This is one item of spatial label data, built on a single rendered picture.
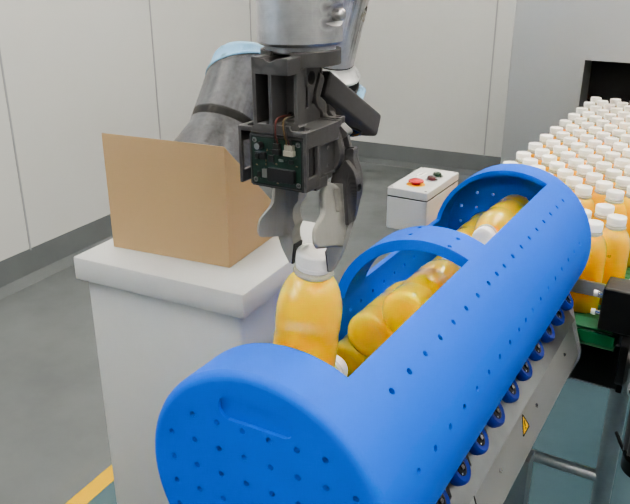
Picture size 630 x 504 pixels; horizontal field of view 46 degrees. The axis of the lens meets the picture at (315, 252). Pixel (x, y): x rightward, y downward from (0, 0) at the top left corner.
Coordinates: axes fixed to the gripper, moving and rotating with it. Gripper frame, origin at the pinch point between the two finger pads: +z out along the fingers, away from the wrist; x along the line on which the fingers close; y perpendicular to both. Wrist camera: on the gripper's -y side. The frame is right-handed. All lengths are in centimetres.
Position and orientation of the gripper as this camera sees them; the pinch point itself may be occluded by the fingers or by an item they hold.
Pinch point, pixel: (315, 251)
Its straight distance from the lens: 73.5
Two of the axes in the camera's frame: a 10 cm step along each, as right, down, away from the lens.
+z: 0.1, 9.3, 3.7
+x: 8.6, 1.8, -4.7
